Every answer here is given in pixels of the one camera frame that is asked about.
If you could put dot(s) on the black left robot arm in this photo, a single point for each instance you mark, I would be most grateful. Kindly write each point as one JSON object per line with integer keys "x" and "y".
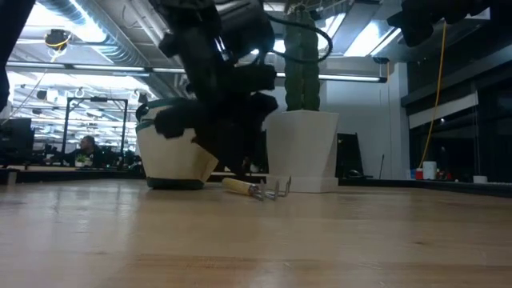
{"x": 200, "y": 40}

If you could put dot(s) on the small white tub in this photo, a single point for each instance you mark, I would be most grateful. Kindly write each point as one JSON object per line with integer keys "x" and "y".
{"x": 480, "y": 179}

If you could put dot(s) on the person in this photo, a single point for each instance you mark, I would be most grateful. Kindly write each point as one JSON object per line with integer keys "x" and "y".
{"x": 86, "y": 154}

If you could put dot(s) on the small red cup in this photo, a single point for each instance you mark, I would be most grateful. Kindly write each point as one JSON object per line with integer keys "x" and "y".
{"x": 418, "y": 174}

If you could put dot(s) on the long horizontal light bar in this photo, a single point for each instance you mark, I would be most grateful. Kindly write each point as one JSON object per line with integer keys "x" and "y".
{"x": 352, "y": 78}

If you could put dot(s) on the black computer monitor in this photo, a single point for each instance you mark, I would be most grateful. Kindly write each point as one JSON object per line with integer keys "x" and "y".
{"x": 16, "y": 140}

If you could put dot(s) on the beige green-trimmed gardening bag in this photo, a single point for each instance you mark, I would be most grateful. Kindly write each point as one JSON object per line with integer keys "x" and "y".
{"x": 168, "y": 160}

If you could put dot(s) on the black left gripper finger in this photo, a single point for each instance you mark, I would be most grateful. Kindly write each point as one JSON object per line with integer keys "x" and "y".
{"x": 252, "y": 152}
{"x": 224, "y": 152}

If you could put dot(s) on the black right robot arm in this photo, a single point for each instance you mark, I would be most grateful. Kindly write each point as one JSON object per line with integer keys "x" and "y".
{"x": 472, "y": 8}

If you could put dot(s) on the small green desk plant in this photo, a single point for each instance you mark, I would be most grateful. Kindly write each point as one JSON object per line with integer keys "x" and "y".
{"x": 83, "y": 161}

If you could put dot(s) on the tall green cactus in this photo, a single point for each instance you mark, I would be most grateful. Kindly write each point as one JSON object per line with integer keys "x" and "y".
{"x": 302, "y": 80}

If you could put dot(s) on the black ceiling camera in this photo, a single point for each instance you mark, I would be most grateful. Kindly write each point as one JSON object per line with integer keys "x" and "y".
{"x": 381, "y": 60}

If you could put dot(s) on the white square planter pot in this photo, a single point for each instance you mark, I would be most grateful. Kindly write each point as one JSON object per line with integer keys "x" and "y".
{"x": 304, "y": 148}

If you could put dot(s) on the white cylindrical roll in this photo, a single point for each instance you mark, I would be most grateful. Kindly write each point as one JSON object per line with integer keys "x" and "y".
{"x": 429, "y": 170}

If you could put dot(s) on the black metal rig frame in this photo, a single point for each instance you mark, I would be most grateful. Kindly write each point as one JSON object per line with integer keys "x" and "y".
{"x": 98, "y": 99}

